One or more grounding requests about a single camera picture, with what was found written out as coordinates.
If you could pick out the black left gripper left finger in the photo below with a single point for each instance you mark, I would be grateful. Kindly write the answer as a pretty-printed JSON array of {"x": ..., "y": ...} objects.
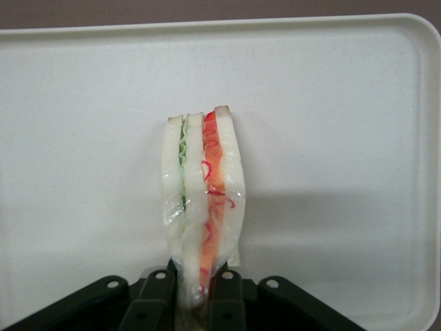
[{"x": 138, "y": 303}]

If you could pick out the plastic-wrapped sandwich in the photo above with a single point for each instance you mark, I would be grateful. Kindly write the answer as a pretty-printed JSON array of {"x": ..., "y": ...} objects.
[{"x": 196, "y": 193}]

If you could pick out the cream plastic tray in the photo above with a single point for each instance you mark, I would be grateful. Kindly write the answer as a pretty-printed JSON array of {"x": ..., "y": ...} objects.
[{"x": 86, "y": 138}]

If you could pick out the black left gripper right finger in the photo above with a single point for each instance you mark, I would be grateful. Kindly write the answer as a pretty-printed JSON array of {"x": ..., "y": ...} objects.
[{"x": 234, "y": 303}]

